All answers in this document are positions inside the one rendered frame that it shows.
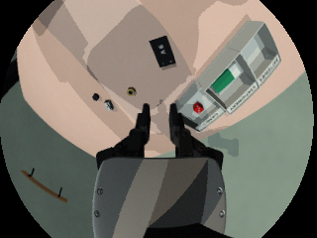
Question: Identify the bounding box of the grey rack of bins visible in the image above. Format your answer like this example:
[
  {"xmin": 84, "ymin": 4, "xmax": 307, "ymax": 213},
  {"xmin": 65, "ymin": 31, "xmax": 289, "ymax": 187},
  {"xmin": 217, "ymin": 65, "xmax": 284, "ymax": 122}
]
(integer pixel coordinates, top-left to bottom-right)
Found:
[{"xmin": 176, "ymin": 21, "xmax": 281, "ymax": 133}]

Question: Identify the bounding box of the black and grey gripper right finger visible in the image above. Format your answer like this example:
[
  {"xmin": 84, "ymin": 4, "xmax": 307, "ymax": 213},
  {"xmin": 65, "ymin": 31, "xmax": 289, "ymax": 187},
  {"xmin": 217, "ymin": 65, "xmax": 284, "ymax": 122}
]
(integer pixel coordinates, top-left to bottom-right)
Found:
[{"xmin": 168, "ymin": 103, "xmax": 224, "ymax": 171}]

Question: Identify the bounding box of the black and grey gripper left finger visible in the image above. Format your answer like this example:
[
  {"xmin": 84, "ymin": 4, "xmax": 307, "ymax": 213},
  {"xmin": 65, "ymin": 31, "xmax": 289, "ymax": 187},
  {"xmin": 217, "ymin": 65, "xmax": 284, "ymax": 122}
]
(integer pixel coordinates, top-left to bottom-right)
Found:
[{"xmin": 96, "ymin": 103, "xmax": 151, "ymax": 170}]

